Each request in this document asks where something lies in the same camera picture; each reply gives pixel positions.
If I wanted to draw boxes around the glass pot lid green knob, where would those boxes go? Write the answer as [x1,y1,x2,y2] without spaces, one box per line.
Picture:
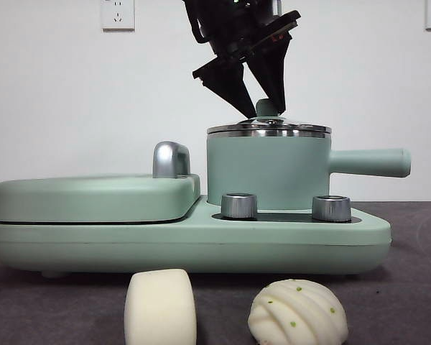
[205,98,332,133]

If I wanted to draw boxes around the silver control knob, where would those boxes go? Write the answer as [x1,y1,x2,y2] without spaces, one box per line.
[311,195,353,221]
[221,193,259,219]

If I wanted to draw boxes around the mint green pot with handle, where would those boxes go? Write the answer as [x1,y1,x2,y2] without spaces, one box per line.
[205,129,412,211]

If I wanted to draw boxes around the plain white steamed bun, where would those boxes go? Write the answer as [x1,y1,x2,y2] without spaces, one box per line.
[124,268,198,345]

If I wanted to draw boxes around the mint green griddle lid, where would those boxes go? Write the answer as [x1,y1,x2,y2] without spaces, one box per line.
[0,141,203,222]

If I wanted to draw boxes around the mint green breakfast machine base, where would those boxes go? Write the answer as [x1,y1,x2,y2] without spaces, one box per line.
[0,195,392,279]

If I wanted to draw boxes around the ribbed white bun green specks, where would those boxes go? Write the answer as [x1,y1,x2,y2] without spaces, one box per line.
[247,279,348,345]

